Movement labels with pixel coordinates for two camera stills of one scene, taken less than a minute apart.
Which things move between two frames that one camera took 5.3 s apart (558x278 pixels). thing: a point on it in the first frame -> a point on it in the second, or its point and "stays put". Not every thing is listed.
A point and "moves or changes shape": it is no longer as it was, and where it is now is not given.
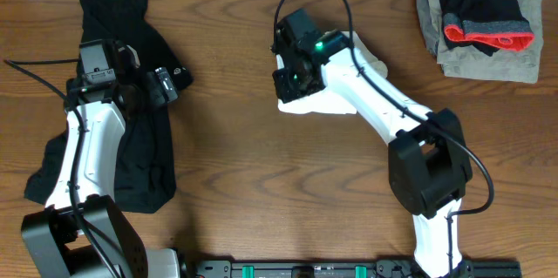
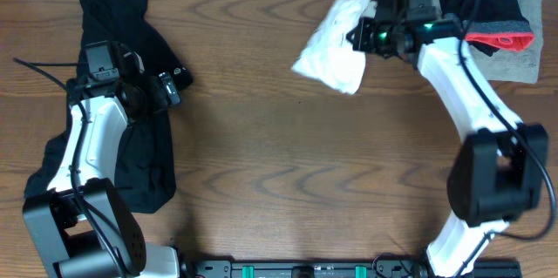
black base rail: [351, 269] stays put
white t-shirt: [324, 100] moves or changes shape
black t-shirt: [145, 179] stays put
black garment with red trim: [482, 9] stays put
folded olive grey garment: [466, 62] stays put
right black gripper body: [290, 85] -> [377, 37]
